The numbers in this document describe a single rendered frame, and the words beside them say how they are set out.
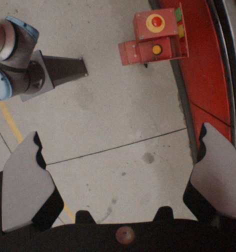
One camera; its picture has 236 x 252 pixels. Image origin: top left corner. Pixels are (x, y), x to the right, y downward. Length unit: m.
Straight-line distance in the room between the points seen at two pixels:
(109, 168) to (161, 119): 0.81
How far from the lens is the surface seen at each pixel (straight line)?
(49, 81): 0.69
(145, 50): 0.70
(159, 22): 0.62
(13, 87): 0.55
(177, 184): 2.11
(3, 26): 0.49
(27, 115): 1.76
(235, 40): 0.68
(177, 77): 1.45
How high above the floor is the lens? 1.39
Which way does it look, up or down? 67 degrees down
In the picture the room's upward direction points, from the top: 179 degrees counter-clockwise
